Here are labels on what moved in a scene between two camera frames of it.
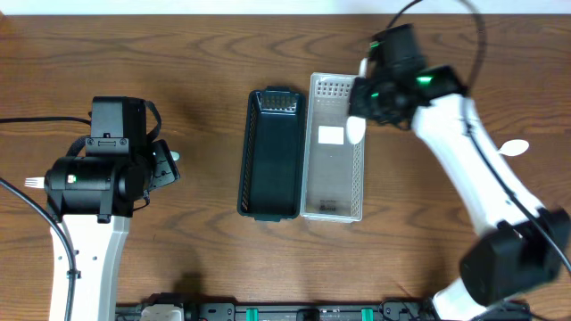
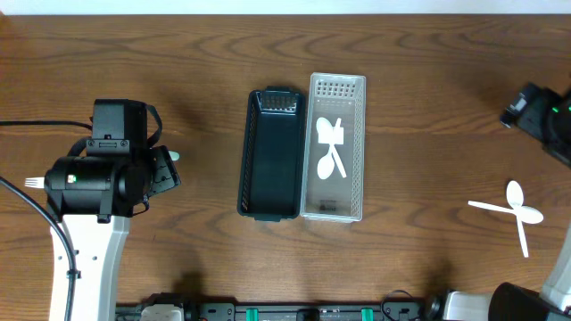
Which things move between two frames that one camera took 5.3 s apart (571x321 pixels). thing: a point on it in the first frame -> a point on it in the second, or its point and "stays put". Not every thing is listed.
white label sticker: (331, 135) stays put
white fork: (35, 182) stays put
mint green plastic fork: (175, 155) stays put
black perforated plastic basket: (271, 161) stays put
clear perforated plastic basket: (335, 168) stays put
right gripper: (357, 105) -> (528, 119)
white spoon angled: (514, 147) -> (326, 165)
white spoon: (356, 126) -> (323, 124)
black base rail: (354, 311) stays put
